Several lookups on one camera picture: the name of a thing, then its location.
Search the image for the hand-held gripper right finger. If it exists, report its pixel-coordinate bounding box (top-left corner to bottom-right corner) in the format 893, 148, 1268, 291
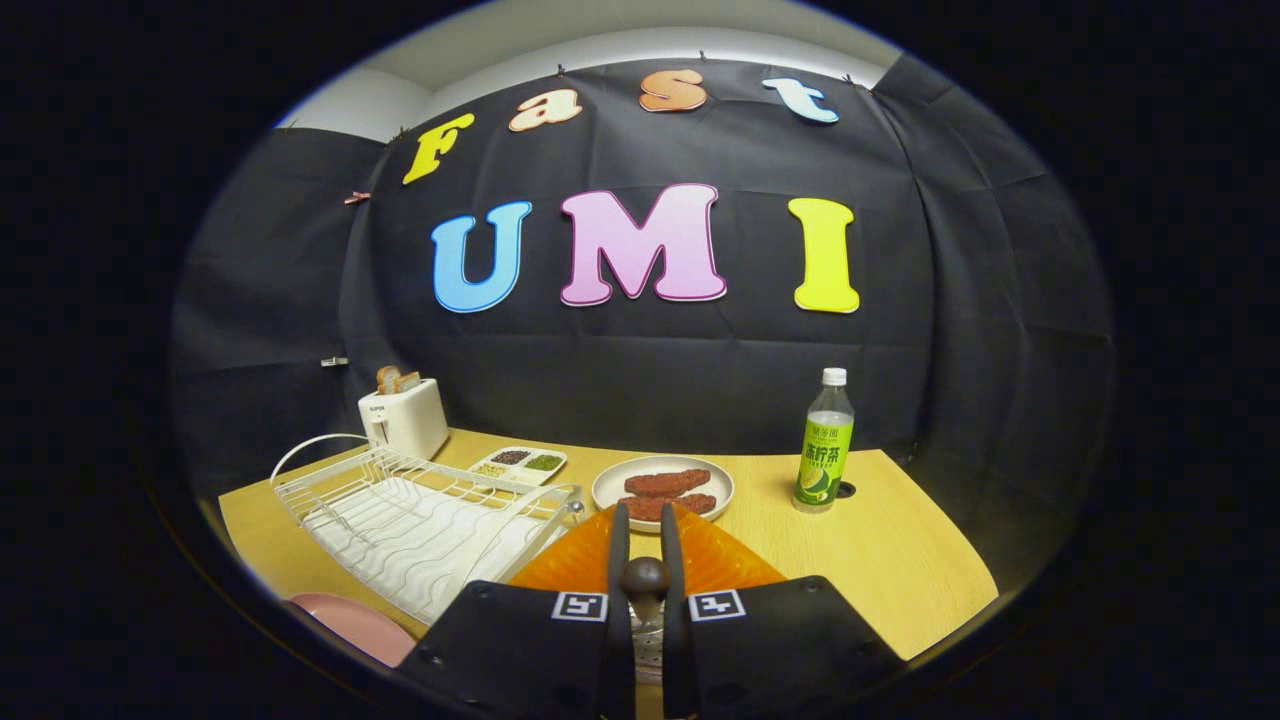
660, 500, 906, 720

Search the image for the divided white grain dish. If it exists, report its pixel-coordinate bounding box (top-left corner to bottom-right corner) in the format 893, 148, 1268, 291
468, 446, 568, 487

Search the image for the white plate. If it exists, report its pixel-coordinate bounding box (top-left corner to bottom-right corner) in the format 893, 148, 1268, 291
591, 455, 735, 534

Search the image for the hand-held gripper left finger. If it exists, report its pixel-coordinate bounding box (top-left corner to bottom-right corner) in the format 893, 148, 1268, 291
395, 500, 633, 720

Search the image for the white wire dish rack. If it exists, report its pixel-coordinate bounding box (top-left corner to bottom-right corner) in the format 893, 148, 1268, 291
270, 433, 584, 626

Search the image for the black backdrop cloth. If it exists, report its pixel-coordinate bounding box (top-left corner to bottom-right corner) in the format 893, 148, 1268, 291
170, 55, 1116, 601

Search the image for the pink plate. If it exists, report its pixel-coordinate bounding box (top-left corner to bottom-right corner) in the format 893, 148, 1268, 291
288, 592, 416, 669

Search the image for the wooden handled metal spoon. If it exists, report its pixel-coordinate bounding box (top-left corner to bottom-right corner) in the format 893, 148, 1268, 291
620, 556, 673, 616

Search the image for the green label drink bottle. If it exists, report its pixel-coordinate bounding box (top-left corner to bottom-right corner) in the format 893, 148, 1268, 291
792, 367, 856, 514

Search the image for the brown meat piece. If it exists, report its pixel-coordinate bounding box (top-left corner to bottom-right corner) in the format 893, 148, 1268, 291
624, 468, 712, 499
618, 493, 718, 523

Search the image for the white toaster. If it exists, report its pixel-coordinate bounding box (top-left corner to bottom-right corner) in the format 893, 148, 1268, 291
358, 378, 450, 462

